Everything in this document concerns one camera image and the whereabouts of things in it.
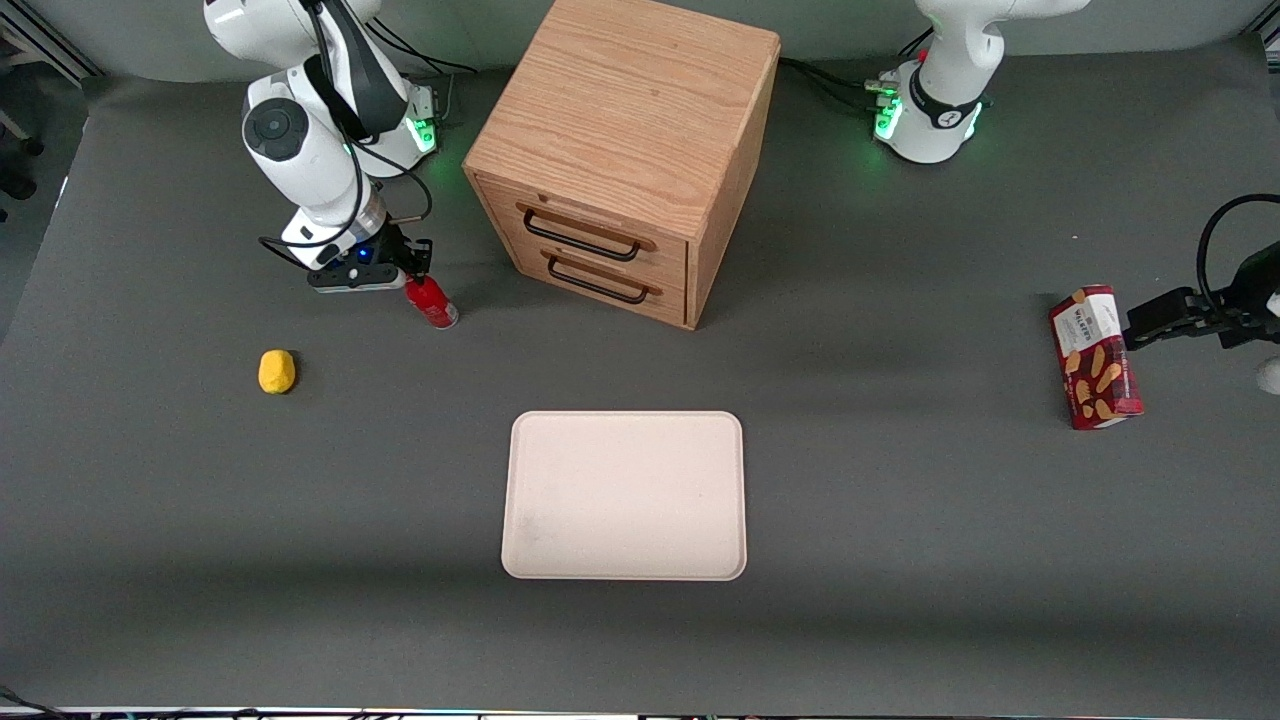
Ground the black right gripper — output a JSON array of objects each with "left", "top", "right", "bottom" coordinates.
[{"left": 320, "top": 228, "right": 434, "bottom": 283}]

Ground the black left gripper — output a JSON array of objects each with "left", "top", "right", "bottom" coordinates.
[{"left": 1125, "top": 243, "right": 1280, "bottom": 351}]

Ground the red coke bottle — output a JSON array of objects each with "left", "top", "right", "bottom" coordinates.
[{"left": 404, "top": 274, "right": 461, "bottom": 330}]

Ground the beige plastic tray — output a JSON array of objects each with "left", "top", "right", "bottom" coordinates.
[{"left": 501, "top": 410, "right": 748, "bottom": 582}]

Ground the wooden drawer front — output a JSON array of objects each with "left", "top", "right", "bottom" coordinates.
[
  {"left": 474, "top": 172, "right": 691, "bottom": 289},
  {"left": 503, "top": 230, "right": 691, "bottom": 329}
]

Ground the red shortbread biscuit box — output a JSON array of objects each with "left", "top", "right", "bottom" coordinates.
[{"left": 1048, "top": 285, "right": 1146, "bottom": 431}]

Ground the wooden drawer cabinet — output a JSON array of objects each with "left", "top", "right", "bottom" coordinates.
[{"left": 462, "top": 0, "right": 782, "bottom": 331}]

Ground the grey felt table mat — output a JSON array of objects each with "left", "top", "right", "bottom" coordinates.
[{"left": 0, "top": 38, "right": 1280, "bottom": 715}]

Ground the black chair base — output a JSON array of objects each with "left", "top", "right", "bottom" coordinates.
[{"left": 0, "top": 100, "right": 47, "bottom": 203}]

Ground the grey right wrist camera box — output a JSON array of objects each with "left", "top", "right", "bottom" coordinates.
[{"left": 306, "top": 262, "right": 404, "bottom": 295}]

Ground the black cable loop left gripper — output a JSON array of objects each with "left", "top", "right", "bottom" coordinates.
[{"left": 1196, "top": 193, "right": 1280, "bottom": 313}]

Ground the black metal drawer handle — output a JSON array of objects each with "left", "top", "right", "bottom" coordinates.
[
  {"left": 544, "top": 254, "right": 652, "bottom": 305},
  {"left": 521, "top": 206, "right": 644, "bottom": 263}
]

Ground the black cable bundle right arm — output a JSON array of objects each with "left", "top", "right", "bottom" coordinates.
[{"left": 257, "top": 0, "right": 435, "bottom": 273}]

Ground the black cables right arm base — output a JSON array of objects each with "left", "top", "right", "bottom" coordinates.
[{"left": 372, "top": 14, "right": 479, "bottom": 127}]

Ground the black cables arm base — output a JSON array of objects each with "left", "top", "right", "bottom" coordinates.
[
  {"left": 779, "top": 27, "right": 936, "bottom": 117},
  {"left": 372, "top": 14, "right": 479, "bottom": 127}
]

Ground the aluminium frame rail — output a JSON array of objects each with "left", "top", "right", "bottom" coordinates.
[{"left": 0, "top": 0, "right": 104, "bottom": 84}]

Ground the black cables left arm base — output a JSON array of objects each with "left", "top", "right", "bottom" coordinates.
[{"left": 779, "top": 27, "right": 936, "bottom": 117}]

